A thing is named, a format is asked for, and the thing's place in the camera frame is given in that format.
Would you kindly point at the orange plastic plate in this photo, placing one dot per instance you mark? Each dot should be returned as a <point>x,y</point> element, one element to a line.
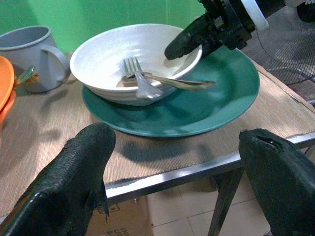
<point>7,108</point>
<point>5,78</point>

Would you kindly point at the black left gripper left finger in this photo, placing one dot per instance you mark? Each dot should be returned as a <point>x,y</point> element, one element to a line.
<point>71,172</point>

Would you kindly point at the grey plastic mug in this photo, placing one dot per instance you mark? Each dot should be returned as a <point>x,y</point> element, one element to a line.
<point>27,51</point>

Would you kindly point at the green round plate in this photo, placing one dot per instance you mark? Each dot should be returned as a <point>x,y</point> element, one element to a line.
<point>221,98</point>

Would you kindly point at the silver metal spoon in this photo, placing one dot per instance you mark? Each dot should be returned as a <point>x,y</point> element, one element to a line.
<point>177,83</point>

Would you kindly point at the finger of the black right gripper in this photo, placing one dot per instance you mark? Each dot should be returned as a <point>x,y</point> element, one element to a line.
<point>184,41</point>
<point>209,50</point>

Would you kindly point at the brown cardboard box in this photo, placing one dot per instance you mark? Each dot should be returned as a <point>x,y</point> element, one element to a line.
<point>123,218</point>

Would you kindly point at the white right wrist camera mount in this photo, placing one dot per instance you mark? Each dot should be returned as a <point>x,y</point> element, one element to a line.
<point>254,12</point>

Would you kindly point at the silver metal fork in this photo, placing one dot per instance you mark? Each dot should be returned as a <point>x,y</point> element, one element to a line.
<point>141,84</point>

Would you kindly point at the colourful printed packet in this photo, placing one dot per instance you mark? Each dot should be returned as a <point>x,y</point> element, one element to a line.
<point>29,77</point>

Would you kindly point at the white ceramic bowl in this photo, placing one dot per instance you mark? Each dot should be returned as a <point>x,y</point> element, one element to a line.
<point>110,54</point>

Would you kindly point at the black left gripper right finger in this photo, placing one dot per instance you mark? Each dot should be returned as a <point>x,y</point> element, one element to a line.
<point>278,177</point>

